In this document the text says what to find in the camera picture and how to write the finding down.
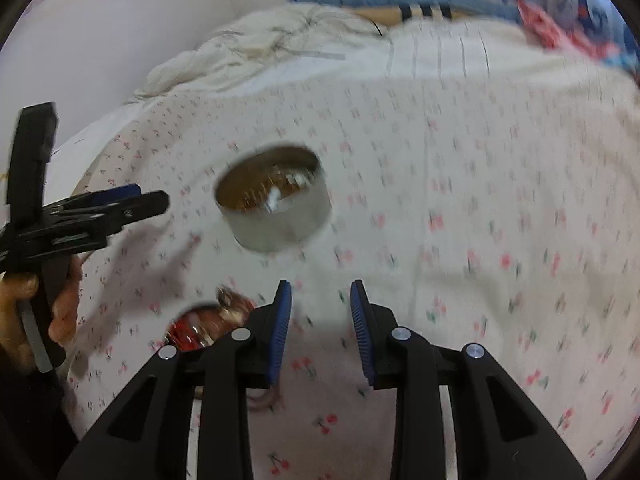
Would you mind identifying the person's left hand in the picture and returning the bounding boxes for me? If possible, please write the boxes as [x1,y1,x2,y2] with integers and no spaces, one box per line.
[0,257,84,376]

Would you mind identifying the striped pillow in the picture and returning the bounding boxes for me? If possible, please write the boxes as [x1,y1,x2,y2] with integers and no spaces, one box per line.
[350,4,473,27]

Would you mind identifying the red bead bracelet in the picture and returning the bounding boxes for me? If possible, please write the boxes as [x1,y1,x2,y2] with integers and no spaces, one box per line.
[167,305,217,348]

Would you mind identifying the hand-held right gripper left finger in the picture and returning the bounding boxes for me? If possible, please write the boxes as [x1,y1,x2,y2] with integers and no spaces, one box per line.
[57,280,293,480]

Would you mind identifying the pink patterned cloth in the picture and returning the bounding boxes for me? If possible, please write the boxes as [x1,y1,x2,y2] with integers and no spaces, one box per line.
[517,0,621,61]

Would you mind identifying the cherry print bed sheet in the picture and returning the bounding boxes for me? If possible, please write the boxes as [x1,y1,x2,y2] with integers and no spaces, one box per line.
[65,67,640,480]

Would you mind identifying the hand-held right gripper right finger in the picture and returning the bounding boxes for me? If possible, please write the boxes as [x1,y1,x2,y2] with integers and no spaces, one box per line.
[350,280,588,480]

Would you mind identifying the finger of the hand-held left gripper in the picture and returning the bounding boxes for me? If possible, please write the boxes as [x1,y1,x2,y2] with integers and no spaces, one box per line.
[75,184,143,207]
[60,191,170,241]

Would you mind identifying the white striped duvet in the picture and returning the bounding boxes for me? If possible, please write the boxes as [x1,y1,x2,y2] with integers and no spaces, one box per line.
[132,2,636,111]

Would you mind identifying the round metal tin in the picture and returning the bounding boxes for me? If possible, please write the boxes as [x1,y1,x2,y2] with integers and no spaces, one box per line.
[213,144,333,253]

